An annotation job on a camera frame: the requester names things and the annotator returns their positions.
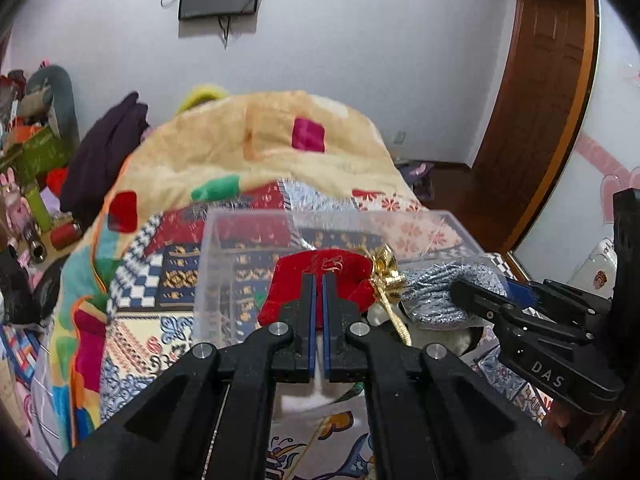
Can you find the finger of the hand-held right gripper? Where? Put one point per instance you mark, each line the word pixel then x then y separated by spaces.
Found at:
pixel 560 300
pixel 480 302

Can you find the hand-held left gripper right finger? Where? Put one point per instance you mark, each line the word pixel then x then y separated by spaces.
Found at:
pixel 327 310

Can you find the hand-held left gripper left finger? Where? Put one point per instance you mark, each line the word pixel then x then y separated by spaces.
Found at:
pixel 312 310

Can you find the clear plastic storage box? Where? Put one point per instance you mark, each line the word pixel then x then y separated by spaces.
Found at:
pixel 220 270

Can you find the white plastic object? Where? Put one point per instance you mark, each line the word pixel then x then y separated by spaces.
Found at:
pixel 595 270

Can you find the purple cloth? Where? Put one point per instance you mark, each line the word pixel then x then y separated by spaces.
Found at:
pixel 417 172

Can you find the patchwork printed bedsheet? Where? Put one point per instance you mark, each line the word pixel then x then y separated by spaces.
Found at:
pixel 165 270

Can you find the white pink-patterned wardrobe door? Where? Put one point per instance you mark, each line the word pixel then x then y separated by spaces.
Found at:
pixel 600 135

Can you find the brown wooden door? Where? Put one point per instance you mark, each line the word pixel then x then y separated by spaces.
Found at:
pixel 535 110

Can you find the beige patch-print fleece blanket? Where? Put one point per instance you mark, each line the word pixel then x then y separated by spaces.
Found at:
pixel 200 150

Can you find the yellow-green plush item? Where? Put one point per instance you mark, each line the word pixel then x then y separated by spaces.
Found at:
pixel 200 96

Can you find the dark purple garment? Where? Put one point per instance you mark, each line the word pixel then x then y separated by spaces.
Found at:
pixel 105 160

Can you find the red can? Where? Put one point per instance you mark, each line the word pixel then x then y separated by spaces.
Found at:
pixel 64 235

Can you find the silver flashlight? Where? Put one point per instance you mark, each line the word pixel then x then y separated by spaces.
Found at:
pixel 35 242

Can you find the black bag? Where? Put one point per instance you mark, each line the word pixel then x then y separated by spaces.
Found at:
pixel 17 290

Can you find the green cardboard box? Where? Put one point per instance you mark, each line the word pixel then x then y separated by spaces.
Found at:
pixel 35 152

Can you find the pink bunny toy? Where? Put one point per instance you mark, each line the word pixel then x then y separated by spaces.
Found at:
pixel 12 200

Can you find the grey plush toy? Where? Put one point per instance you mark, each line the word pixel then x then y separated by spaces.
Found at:
pixel 60 95

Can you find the white wall socket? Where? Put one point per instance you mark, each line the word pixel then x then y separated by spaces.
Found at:
pixel 399 137

